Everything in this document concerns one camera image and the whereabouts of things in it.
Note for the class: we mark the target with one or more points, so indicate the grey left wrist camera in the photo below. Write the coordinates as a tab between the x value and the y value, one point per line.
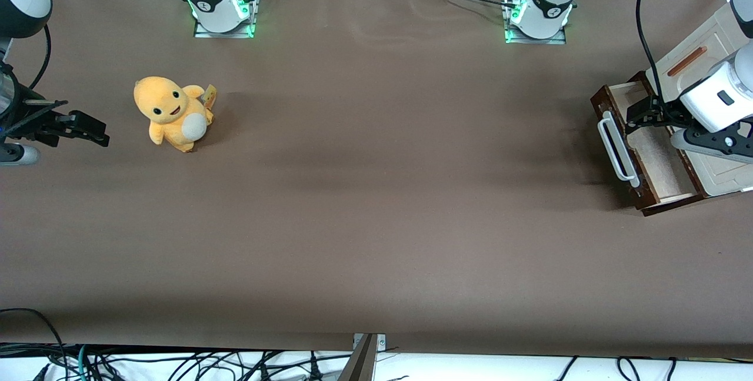
709	143

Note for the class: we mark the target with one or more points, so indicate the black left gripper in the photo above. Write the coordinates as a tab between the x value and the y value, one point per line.
668	114

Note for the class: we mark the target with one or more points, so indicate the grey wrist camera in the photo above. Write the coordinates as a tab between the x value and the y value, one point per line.
709	143
20	154

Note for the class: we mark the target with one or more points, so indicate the dark wood drawer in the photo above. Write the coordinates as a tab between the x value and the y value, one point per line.
662	163

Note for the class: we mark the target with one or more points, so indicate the dark mount post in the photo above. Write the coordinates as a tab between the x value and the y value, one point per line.
360	363

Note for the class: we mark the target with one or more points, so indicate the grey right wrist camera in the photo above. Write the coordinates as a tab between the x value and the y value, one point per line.
20	154

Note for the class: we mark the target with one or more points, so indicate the cream drawer cabinet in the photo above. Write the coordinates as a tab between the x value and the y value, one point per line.
726	175

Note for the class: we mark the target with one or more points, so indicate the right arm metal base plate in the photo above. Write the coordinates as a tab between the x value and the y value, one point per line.
203	31

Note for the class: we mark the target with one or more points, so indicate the yellow plush toy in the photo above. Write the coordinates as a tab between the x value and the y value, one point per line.
170	113

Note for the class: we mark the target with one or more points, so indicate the silver bracket plate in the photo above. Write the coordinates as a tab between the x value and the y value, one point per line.
381	341

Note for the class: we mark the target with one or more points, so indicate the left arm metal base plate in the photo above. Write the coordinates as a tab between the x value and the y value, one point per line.
559	37

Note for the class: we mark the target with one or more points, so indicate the yellow plush toy tag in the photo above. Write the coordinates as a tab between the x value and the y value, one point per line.
209	94

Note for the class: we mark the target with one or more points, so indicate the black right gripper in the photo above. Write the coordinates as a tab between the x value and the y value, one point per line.
25	117

